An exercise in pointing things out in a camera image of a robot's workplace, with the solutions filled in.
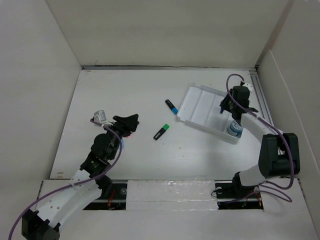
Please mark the green black highlighter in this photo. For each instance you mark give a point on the green black highlighter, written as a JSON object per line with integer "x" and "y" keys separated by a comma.
{"x": 161, "y": 132}

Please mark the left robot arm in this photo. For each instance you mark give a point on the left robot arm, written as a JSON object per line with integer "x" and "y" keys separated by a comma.
{"x": 89, "y": 182}

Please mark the blue black highlighter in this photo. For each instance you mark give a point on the blue black highlighter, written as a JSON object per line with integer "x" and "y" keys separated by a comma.
{"x": 171, "y": 106}

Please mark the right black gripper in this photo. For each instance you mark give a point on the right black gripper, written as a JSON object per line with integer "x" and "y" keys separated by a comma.
{"x": 224, "y": 103}

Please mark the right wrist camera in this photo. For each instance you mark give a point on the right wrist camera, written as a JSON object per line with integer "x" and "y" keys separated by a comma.
{"x": 247, "y": 85}

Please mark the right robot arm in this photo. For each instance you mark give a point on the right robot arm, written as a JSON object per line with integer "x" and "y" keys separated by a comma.
{"x": 254, "y": 175}

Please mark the white organizer tray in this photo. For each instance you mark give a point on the white organizer tray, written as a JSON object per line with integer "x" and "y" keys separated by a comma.
{"x": 200, "y": 109}

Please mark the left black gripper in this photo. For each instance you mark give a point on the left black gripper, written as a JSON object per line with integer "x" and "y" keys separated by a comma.
{"x": 126, "y": 125}

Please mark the aluminium rail right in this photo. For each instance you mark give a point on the aluminium rail right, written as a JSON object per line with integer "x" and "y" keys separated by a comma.
{"x": 267, "y": 117}

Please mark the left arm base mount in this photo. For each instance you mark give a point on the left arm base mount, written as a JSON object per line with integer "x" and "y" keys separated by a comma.
{"x": 115, "y": 200}

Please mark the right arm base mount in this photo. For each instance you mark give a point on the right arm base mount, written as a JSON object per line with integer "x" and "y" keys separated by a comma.
{"x": 230, "y": 197}

